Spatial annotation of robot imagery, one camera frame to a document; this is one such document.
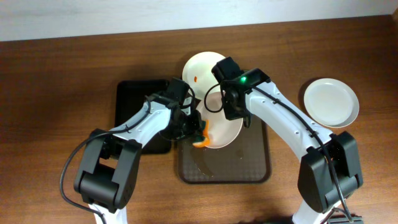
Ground small black tray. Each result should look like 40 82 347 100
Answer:
114 80 172 154

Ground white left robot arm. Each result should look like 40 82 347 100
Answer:
73 94 207 223

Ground green and yellow sponge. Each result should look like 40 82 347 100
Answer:
192 119 211 148

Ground white plate with red stain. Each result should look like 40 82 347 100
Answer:
197 100 243 149

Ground brown checkered serving tray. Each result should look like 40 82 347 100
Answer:
176 116 272 184

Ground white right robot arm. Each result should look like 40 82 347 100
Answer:
216 68 363 223

